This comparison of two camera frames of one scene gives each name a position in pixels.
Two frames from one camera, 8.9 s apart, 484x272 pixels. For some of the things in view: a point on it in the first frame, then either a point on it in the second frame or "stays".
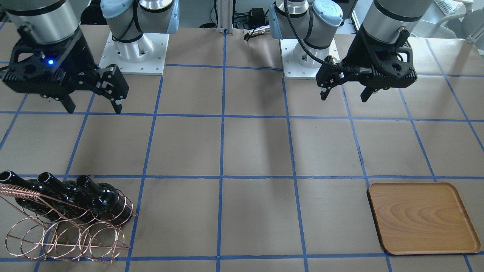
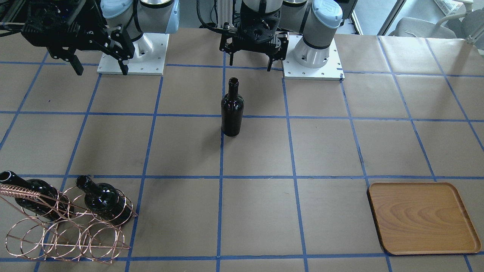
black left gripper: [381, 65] to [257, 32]
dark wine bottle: [40, 205] stays
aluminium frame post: [225, 17] stays
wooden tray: [421, 218] stays
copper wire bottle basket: [48, 229] stays
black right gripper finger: [68, 104] to [76, 65]
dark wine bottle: [75, 201] to [232, 110]
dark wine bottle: [105, 200] stays
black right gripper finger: [110, 83] to [123, 50]
